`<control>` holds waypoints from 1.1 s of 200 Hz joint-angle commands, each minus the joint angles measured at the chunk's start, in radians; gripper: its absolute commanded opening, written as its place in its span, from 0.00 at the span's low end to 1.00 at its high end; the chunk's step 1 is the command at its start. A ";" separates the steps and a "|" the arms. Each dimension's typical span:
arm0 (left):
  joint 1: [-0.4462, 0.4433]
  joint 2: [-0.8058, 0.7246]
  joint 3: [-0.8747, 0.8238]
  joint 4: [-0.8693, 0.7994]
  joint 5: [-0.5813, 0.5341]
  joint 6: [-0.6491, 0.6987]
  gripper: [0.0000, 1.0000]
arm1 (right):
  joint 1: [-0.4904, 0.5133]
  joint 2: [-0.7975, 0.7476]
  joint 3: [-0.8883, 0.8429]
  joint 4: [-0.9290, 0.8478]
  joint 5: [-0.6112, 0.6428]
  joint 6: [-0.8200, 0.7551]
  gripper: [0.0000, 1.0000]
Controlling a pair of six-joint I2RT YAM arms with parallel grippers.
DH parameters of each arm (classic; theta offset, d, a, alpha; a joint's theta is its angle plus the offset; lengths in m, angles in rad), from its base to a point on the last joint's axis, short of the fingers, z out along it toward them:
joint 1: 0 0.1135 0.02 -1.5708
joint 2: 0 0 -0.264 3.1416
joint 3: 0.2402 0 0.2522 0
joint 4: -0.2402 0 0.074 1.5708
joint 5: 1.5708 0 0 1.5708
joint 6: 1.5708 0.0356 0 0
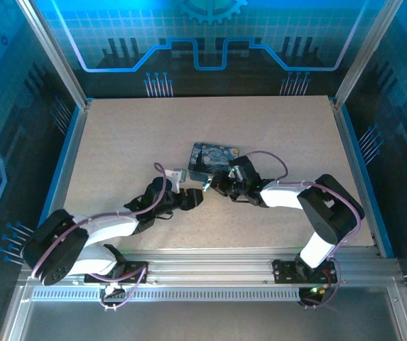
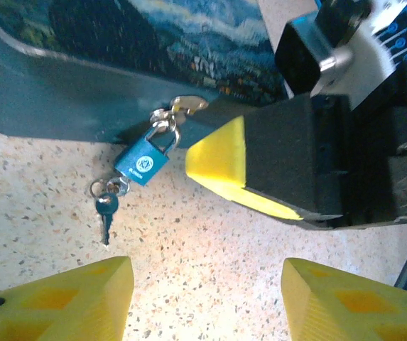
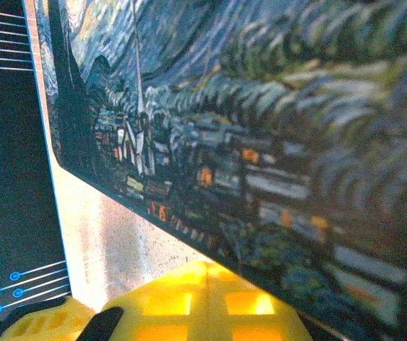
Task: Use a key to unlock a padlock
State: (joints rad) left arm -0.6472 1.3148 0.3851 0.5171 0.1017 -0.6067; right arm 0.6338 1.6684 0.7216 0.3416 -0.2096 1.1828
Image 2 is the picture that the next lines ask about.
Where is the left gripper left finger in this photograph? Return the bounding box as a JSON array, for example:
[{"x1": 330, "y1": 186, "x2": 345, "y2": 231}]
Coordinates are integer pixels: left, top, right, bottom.
[{"x1": 0, "y1": 256, "x2": 135, "y2": 341}]

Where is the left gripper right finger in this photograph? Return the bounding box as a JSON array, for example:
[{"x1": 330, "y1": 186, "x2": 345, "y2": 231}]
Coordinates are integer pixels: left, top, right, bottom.
[{"x1": 281, "y1": 257, "x2": 407, "y2": 341}]

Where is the blue headed key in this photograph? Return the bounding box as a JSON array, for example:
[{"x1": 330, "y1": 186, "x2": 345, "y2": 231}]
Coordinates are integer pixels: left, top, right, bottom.
[{"x1": 95, "y1": 193, "x2": 120, "y2": 247}]

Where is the blue padlock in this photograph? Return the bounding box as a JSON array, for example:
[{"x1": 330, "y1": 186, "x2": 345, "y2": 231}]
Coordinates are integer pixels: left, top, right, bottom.
[{"x1": 114, "y1": 117, "x2": 183, "y2": 188}]

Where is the brass tag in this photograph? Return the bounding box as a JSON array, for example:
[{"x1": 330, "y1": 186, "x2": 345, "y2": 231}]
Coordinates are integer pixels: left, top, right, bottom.
[{"x1": 170, "y1": 94, "x2": 210, "y2": 115}]

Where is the starry night picture mat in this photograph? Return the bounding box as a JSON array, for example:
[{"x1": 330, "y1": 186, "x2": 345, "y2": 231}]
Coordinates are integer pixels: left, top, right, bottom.
[{"x1": 0, "y1": 0, "x2": 288, "y2": 144}]

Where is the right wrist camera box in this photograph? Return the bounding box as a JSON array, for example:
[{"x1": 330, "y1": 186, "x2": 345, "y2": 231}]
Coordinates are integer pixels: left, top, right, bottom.
[{"x1": 275, "y1": 0, "x2": 407, "y2": 112}]

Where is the small silver key ring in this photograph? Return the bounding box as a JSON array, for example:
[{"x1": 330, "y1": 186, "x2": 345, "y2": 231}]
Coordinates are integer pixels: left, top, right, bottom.
[{"x1": 89, "y1": 178, "x2": 107, "y2": 198}]

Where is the silver ring on shackle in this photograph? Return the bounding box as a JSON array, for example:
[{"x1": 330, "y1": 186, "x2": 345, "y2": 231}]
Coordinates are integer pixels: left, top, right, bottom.
[{"x1": 149, "y1": 107, "x2": 178, "y2": 133}]

